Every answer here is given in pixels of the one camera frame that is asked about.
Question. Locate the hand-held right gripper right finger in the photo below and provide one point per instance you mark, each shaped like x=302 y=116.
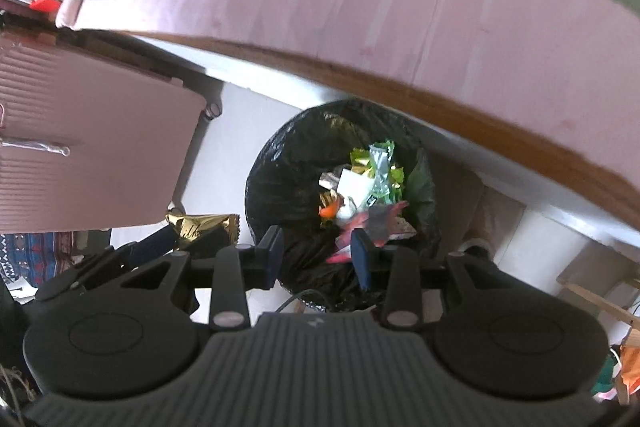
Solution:
x=361 y=259

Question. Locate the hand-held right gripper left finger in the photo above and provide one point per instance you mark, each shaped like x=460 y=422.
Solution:
x=272 y=254

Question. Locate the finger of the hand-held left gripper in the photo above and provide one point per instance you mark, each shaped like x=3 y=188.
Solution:
x=75 y=279
x=155 y=242

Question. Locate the pink teal printed wrapper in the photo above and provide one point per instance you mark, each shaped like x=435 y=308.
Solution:
x=380 y=222

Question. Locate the gold candy wrapper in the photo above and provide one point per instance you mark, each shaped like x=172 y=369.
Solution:
x=200 y=227

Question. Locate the white tissue paper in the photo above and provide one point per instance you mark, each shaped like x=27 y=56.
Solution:
x=352 y=184

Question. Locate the trash bin with black bag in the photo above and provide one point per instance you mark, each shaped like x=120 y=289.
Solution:
x=290 y=157

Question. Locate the green plastic wrapper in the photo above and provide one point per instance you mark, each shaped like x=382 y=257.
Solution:
x=386 y=146

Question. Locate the patterned cloth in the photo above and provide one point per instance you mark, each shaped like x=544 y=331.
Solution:
x=30 y=252

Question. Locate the orange cloth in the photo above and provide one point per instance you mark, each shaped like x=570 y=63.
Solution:
x=630 y=357

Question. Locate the wooden frame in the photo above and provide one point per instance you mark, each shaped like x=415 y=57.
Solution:
x=600 y=302

